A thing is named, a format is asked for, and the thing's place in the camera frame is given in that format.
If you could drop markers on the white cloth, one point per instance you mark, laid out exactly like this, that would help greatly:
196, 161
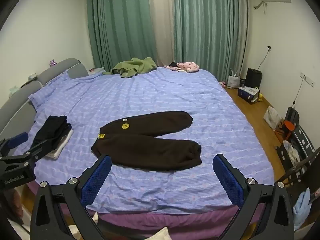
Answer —
161, 234

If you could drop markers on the blue floral bed sheet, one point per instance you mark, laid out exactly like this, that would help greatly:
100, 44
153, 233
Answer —
175, 92

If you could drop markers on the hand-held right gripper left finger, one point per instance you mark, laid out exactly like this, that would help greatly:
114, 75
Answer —
96, 180

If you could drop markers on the purple bed skirt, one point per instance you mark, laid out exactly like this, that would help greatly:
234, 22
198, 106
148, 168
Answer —
175, 220

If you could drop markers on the green garment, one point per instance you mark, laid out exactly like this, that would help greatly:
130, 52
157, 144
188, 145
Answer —
135, 66

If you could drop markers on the black folded garment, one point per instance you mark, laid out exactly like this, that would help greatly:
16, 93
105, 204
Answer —
53, 127

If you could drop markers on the white wall switch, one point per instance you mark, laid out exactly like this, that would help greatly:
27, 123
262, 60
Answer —
307, 78

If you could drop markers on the grey padded headboard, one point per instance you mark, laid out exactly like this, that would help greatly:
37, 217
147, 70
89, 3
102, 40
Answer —
15, 105

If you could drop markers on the cluttered black rack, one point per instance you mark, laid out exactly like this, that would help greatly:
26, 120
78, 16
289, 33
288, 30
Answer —
303, 142

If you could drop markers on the pink patterned garment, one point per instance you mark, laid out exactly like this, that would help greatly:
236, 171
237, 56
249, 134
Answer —
186, 66

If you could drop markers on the purple toy figure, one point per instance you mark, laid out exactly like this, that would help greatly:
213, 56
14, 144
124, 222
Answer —
53, 63

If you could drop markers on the white folded garment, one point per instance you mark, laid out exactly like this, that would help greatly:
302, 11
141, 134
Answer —
61, 146

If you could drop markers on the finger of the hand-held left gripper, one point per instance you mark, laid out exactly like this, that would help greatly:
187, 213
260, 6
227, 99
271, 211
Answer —
18, 138
41, 146

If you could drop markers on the blue floral pillow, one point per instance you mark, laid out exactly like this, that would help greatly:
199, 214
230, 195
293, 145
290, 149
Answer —
50, 90

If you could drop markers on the white tote bag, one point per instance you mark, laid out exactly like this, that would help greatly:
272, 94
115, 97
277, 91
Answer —
233, 81

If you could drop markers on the dark brown pants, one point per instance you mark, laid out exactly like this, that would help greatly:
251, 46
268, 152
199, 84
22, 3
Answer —
140, 150

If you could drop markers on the beige sheer curtain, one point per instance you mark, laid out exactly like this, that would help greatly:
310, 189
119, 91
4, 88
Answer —
161, 22

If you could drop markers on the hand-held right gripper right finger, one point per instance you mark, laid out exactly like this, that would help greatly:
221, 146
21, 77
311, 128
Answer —
228, 180

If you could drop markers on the white plastic bag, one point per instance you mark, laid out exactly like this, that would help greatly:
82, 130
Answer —
272, 117

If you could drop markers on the black and orange backpack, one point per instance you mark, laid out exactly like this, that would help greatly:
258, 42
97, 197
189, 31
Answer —
291, 120

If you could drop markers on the light blue cloth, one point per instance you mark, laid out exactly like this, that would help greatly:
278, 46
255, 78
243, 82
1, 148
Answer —
301, 210

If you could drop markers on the dark blue cardboard box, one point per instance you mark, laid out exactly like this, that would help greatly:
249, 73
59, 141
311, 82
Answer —
247, 93

